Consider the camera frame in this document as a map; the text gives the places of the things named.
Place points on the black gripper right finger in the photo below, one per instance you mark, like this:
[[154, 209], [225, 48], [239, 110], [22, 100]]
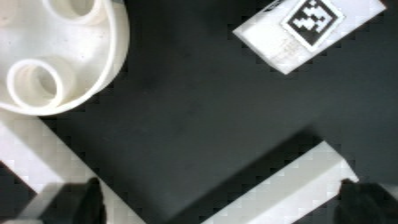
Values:
[[367, 203]]

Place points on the white right fence rail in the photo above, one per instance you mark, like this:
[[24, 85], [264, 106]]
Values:
[[294, 191]]

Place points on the white stool leg with tag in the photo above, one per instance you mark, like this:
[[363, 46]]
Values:
[[299, 26]]

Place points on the white round stool seat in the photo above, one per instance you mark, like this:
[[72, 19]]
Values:
[[65, 38]]

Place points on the white front fence rail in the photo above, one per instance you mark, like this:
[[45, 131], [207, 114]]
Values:
[[47, 165]]

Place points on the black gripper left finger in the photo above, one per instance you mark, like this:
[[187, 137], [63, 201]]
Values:
[[77, 206]]

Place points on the white fence rail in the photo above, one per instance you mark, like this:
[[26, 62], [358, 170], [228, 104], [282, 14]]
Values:
[[47, 165], [294, 191]]

